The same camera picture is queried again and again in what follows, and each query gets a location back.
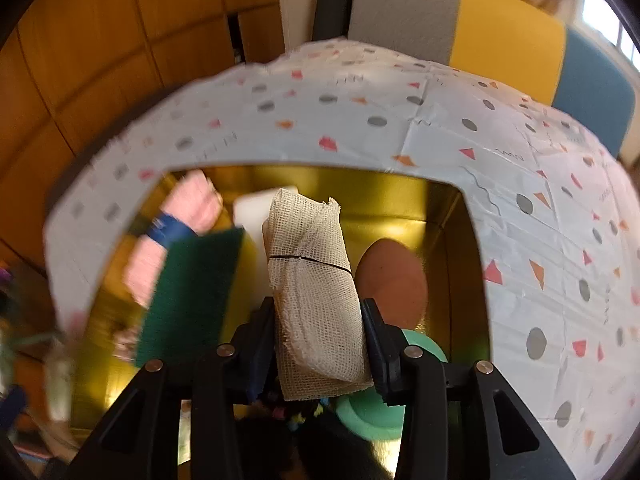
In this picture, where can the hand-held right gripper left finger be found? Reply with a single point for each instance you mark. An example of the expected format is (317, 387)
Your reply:
(262, 355)

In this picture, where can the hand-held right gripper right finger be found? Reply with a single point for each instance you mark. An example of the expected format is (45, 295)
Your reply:
(377, 355)

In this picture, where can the beige gauze cloth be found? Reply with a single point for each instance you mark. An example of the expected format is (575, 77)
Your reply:
(315, 300)

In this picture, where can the brown egg-shaped makeup sponge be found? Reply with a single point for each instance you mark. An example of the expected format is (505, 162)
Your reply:
(395, 280)

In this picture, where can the green and yellow sponge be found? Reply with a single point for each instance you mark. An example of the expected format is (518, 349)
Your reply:
(190, 295)

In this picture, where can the black hairpiece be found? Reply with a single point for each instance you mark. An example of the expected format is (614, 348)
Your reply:
(320, 450)

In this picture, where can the gold tin box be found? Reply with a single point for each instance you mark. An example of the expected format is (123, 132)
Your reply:
(390, 200)

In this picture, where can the pink towel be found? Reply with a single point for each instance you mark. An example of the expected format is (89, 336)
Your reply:
(192, 200)

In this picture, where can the grey yellow blue headboard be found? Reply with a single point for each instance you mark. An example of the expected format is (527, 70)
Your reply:
(500, 45)

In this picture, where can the wooden wardrobe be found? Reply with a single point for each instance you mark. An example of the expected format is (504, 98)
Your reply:
(125, 35)

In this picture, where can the barred window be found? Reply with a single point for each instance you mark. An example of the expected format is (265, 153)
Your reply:
(607, 20)

